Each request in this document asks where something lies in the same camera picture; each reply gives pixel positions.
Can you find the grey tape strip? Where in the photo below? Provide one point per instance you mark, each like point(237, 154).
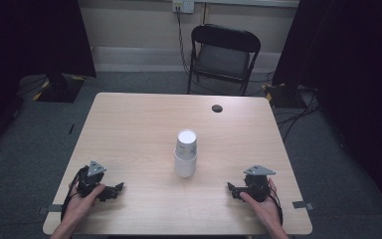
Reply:
point(51, 209)
point(303, 205)

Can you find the black round table grommet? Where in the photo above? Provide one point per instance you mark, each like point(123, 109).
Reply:
point(217, 108)

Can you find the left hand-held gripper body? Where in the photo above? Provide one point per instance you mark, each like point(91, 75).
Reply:
point(91, 177)

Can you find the person's right hand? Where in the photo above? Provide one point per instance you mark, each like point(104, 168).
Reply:
point(265, 209)

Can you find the dark curtain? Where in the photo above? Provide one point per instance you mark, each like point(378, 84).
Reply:
point(354, 66)

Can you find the black folding chair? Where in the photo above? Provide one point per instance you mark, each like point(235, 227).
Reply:
point(224, 56)

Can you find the black stand base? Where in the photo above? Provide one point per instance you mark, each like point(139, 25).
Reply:
point(283, 94)
point(59, 88)

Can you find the printed white paper cup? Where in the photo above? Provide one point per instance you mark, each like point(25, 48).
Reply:
point(186, 142)

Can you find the person's left hand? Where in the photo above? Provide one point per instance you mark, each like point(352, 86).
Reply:
point(79, 207)

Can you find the white wall socket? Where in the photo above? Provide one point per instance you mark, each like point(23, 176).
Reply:
point(183, 6)

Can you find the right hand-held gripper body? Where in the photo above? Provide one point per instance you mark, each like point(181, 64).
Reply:
point(257, 184)

